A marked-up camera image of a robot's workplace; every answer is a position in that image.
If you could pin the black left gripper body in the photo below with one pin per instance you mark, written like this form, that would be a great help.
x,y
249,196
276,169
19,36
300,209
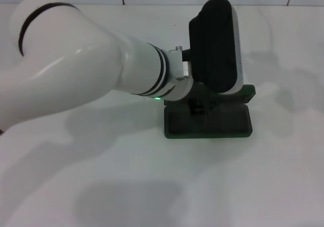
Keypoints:
x,y
200,94

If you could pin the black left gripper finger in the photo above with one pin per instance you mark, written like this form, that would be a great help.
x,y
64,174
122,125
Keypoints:
x,y
210,106
197,108

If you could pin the green glasses case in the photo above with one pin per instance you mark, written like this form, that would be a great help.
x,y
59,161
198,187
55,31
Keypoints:
x,y
227,126

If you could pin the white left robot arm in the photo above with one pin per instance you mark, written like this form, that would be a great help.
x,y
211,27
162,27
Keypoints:
x,y
76,72

